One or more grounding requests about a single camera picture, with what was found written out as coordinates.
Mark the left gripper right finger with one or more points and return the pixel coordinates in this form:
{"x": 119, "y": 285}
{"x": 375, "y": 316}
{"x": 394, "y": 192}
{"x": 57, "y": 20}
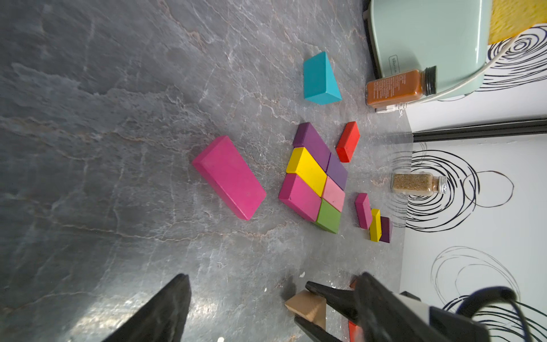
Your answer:
{"x": 385, "y": 316}

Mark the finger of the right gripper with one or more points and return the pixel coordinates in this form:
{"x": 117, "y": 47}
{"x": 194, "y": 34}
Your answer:
{"x": 313, "y": 331}
{"x": 340, "y": 300}

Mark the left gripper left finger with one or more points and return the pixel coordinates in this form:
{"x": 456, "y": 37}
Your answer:
{"x": 163, "y": 318}

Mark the tan wooden triangle block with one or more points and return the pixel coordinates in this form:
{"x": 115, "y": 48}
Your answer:
{"x": 310, "y": 306}

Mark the red block front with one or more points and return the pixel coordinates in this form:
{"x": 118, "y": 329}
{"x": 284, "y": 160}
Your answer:
{"x": 354, "y": 329}

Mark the red block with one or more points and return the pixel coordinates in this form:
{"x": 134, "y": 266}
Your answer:
{"x": 348, "y": 142}
{"x": 354, "y": 329}

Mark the green block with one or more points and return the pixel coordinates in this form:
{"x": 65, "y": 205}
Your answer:
{"x": 328, "y": 218}

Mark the magenta block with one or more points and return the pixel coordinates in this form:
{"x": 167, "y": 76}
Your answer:
{"x": 364, "y": 211}
{"x": 228, "y": 174}
{"x": 297, "y": 195}

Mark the light pink block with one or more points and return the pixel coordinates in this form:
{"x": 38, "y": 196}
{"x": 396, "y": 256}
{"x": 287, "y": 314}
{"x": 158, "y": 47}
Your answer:
{"x": 333, "y": 194}

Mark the yellow block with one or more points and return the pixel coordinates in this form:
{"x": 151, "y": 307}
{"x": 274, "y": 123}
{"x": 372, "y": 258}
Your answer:
{"x": 304, "y": 165}
{"x": 376, "y": 226}

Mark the teal triangle block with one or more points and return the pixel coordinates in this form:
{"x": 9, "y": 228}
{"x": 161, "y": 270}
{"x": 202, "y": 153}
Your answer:
{"x": 319, "y": 82}

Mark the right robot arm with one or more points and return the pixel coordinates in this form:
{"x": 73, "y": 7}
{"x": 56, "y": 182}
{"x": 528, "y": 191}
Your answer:
{"x": 496, "y": 308}

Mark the purple triangle block right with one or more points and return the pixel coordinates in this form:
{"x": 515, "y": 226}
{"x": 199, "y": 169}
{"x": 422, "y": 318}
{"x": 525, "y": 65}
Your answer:
{"x": 387, "y": 229}

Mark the glass jar tan spice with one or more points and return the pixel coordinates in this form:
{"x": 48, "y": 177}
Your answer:
{"x": 419, "y": 184}

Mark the violet purple block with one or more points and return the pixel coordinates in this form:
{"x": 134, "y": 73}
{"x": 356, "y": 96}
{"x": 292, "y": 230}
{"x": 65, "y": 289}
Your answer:
{"x": 337, "y": 172}

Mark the dark purple block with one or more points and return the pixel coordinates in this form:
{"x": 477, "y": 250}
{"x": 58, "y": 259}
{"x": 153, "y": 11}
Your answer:
{"x": 308, "y": 137}

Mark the brown spice bottle black cap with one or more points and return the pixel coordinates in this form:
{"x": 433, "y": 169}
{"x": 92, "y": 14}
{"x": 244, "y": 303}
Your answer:
{"x": 402, "y": 88}

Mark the mint green toaster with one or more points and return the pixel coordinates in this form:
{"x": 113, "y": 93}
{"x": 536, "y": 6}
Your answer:
{"x": 408, "y": 35}

